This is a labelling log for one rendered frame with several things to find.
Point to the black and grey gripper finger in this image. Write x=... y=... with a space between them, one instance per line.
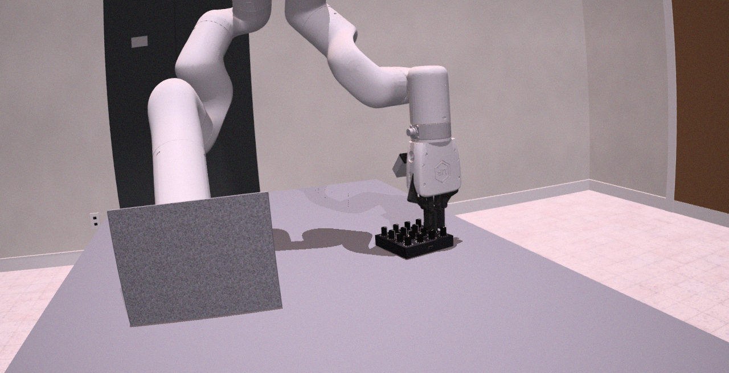
x=441 y=202
x=427 y=204

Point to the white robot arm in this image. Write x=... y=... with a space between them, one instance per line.
x=203 y=91

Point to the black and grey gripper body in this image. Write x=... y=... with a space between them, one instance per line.
x=435 y=166

